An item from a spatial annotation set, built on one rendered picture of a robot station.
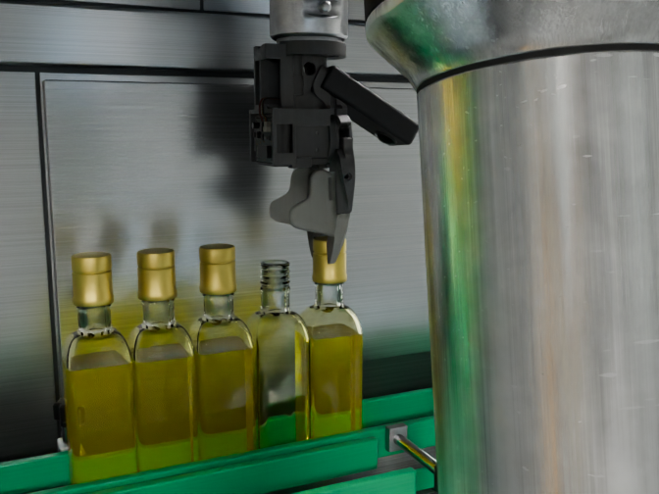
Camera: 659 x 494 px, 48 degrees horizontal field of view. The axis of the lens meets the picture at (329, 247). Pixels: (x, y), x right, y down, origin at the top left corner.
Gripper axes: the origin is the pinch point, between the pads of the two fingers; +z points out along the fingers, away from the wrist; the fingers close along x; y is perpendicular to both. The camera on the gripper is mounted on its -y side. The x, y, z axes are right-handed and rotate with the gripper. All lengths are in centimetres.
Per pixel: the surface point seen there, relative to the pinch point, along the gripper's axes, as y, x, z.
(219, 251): 12.0, 1.8, -0.7
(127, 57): 17.3, -12.6, -19.3
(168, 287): 16.9, 1.9, 2.3
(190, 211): 11.4, -12.0, -3.0
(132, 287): 18.0, -11.8, 5.0
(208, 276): 13.0, 1.3, 1.8
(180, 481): 17.3, 6.4, 19.0
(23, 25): 27.2, -12.4, -21.9
